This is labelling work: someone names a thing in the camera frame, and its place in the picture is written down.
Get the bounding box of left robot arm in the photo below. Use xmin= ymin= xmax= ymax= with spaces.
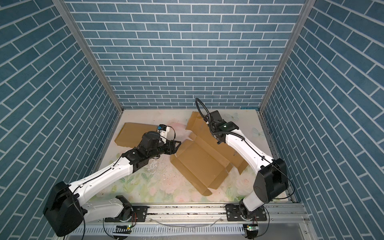
xmin=43 ymin=131 xmax=182 ymax=237

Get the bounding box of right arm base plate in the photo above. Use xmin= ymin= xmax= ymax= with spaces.
xmin=225 ymin=204 xmax=267 ymax=222

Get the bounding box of aluminium front rail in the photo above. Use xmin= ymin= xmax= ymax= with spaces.
xmin=64 ymin=202 xmax=317 ymax=240

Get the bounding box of white slotted cable duct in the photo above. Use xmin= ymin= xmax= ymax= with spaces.
xmin=70 ymin=224 xmax=245 ymax=237

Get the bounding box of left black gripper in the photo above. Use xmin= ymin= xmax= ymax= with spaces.
xmin=147 ymin=139 xmax=183 ymax=160

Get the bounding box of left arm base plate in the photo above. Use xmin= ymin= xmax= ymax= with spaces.
xmin=104 ymin=206 xmax=149 ymax=224

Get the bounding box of cardboard stack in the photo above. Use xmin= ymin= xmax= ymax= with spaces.
xmin=171 ymin=112 xmax=249 ymax=196

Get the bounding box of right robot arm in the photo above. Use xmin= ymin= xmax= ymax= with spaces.
xmin=203 ymin=111 xmax=289 ymax=220

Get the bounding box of brown cardboard box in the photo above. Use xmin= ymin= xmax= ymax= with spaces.
xmin=115 ymin=123 xmax=157 ymax=148

